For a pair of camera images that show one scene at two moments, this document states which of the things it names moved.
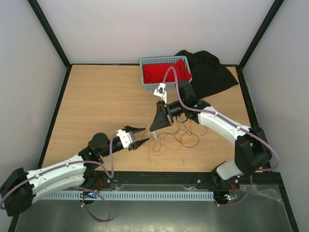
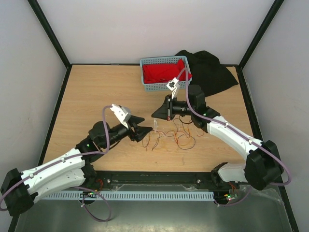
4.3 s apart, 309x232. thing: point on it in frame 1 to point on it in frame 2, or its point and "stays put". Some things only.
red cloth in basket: (155, 73) stays put
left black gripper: (136, 144) to (140, 132)
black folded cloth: (208, 76) stays put
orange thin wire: (190, 123) to (186, 134)
